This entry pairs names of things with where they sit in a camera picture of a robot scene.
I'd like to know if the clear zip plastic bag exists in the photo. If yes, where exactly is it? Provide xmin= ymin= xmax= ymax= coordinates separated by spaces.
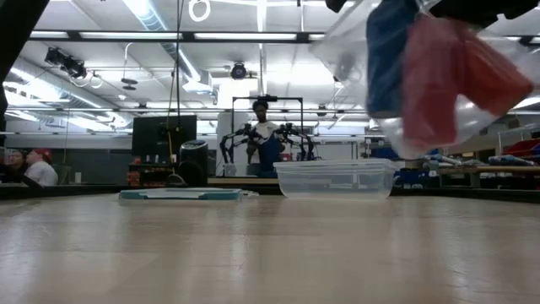
xmin=309 ymin=0 xmax=540 ymax=160

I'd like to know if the pink bandage roll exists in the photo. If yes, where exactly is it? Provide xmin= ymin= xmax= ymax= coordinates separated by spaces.
xmin=399 ymin=13 xmax=469 ymax=148

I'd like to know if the clear plastic container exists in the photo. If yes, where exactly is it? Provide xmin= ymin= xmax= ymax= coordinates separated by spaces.
xmin=273 ymin=158 xmax=398 ymax=201

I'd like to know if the wooden workbench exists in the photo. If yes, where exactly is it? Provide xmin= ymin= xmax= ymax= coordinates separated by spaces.
xmin=404 ymin=164 xmax=540 ymax=189

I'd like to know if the person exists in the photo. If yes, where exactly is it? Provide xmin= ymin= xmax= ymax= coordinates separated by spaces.
xmin=4 ymin=149 xmax=29 ymax=183
xmin=246 ymin=99 xmax=287 ymax=178
xmin=24 ymin=147 xmax=60 ymax=187

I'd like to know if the blue storage bin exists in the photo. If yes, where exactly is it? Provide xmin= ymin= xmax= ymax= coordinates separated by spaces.
xmin=370 ymin=145 xmax=440 ymax=187

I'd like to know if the black monitor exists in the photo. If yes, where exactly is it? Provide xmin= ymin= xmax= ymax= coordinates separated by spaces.
xmin=132 ymin=115 xmax=198 ymax=157

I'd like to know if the teal-rimmed container lid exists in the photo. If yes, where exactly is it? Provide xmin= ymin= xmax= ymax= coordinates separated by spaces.
xmin=118 ymin=187 xmax=259 ymax=201

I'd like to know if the white cable loop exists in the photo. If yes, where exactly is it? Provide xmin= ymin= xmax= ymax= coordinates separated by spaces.
xmin=188 ymin=0 xmax=211 ymax=23

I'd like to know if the black overhead frame bar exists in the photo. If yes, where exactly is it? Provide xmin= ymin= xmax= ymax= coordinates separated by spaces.
xmin=27 ymin=30 xmax=540 ymax=46

